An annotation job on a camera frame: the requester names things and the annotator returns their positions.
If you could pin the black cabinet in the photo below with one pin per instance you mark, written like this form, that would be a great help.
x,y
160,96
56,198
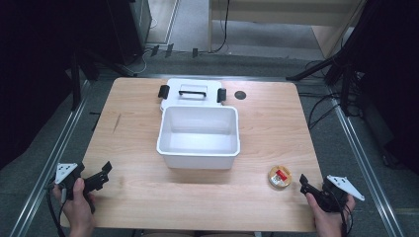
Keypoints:
x,y
130,29

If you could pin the person's left hand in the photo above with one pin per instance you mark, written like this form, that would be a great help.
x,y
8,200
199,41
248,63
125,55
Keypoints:
x,y
79,207

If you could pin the black round table grommet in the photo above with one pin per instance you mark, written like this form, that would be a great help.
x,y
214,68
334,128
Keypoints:
x,y
240,95

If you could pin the white plastic storage box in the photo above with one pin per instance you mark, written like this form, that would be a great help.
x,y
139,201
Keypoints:
x,y
198,136

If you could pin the light wooden furniture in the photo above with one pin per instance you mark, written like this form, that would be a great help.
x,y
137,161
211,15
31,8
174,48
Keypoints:
x,y
329,36

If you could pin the person's right hand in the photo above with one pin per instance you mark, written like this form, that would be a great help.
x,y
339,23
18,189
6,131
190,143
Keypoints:
x,y
326,220

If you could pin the metal floor rail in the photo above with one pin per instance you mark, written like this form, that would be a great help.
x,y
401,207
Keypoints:
x,y
365,164
49,158

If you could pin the black tripod stand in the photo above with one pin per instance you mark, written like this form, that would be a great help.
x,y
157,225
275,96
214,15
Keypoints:
x,y
332,62

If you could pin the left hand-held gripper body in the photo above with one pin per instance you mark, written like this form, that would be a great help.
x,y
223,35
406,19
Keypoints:
x,y
69,176

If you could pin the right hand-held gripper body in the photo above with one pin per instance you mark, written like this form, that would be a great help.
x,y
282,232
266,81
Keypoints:
x,y
336,194

